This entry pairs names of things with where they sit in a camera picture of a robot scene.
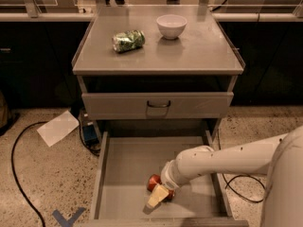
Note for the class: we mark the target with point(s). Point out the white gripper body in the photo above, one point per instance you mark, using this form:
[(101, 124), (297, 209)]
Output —
[(168, 180)]

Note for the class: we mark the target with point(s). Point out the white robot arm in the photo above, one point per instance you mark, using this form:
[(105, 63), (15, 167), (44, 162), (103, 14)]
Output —
[(279, 158)]

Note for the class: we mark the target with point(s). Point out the white ceramic bowl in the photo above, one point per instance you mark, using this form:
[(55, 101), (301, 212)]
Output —
[(171, 26)]

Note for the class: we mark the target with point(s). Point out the blue power box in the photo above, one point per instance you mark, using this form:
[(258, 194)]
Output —
[(89, 135)]

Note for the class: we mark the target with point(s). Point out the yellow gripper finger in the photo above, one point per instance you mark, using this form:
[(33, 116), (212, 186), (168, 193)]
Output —
[(158, 194)]

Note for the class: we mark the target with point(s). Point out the black drawer handle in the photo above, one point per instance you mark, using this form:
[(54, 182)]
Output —
[(158, 105)]

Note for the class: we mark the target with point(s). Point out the closed top drawer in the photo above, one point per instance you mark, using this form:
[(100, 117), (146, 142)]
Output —
[(114, 106)]

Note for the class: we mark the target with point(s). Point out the grey drawer cabinet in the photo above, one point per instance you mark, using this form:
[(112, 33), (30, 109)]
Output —
[(201, 59)]

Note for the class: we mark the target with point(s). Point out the white paper sheet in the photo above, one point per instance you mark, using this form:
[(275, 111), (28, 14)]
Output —
[(56, 129)]

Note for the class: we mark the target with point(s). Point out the red coke can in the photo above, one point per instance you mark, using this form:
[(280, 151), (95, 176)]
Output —
[(153, 181)]

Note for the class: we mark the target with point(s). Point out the green soda can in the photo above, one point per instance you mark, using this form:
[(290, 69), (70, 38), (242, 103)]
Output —
[(128, 41)]

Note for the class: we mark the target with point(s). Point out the open middle drawer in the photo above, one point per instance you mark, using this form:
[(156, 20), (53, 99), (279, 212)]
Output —
[(120, 193)]

